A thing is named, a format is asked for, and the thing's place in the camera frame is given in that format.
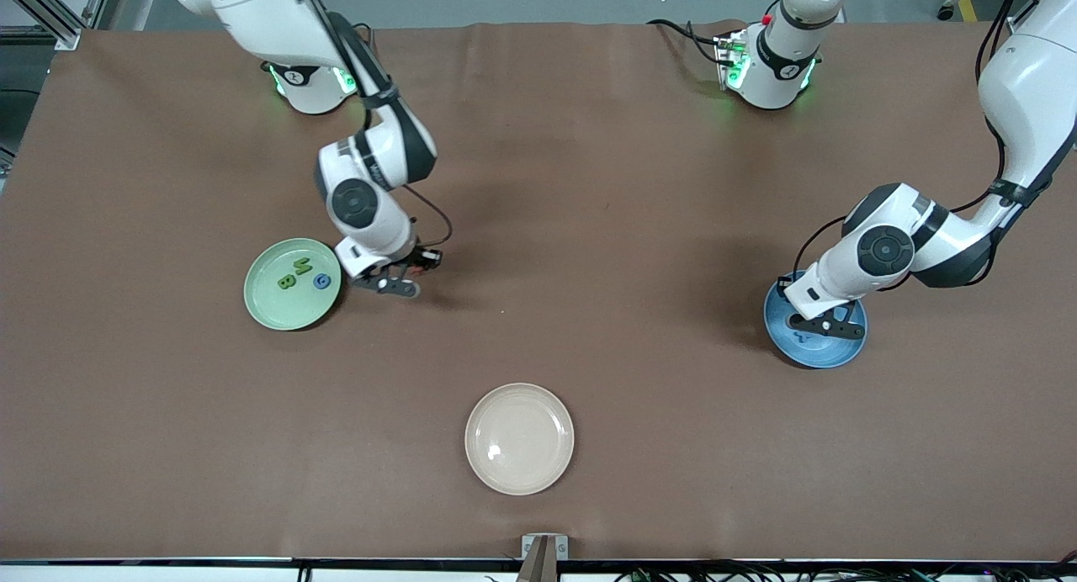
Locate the beige plate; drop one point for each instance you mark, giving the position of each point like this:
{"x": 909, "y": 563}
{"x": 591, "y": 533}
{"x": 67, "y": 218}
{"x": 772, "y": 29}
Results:
{"x": 519, "y": 439}

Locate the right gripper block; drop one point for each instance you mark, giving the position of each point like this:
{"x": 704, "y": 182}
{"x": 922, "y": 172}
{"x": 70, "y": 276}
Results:
{"x": 415, "y": 261}

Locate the blue letter G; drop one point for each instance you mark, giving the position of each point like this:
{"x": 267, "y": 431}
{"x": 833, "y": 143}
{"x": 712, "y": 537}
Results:
{"x": 316, "y": 282}

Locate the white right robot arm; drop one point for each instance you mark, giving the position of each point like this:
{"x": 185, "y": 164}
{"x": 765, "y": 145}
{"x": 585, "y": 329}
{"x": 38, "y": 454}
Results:
{"x": 269, "y": 10}

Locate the light green plate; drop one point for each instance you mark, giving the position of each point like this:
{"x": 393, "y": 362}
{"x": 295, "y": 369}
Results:
{"x": 282, "y": 309}

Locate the blue plate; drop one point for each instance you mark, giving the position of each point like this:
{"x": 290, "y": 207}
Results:
{"x": 820, "y": 355}

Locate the green letter N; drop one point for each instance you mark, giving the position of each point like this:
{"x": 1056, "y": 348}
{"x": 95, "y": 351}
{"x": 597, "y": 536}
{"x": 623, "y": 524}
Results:
{"x": 300, "y": 268}

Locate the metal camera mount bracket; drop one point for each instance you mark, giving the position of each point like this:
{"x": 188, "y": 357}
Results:
{"x": 544, "y": 548}

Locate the green letter B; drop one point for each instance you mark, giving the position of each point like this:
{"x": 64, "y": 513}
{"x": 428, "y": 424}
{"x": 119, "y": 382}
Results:
{"x": 286, "y": 282}

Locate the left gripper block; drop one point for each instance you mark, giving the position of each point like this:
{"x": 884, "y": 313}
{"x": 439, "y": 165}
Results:
{"x": 782, "y": 281}

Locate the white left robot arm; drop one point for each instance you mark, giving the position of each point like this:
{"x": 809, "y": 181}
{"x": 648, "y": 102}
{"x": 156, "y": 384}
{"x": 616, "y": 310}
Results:
{"x": 1026, "y": 86}

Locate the white table edge rail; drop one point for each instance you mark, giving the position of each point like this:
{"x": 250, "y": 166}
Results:
{"x": 168, "y": 572}

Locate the brown table cover sheet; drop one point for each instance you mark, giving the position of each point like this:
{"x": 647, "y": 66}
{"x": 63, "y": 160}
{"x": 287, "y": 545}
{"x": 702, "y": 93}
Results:
{"x": 589, "y": 229}

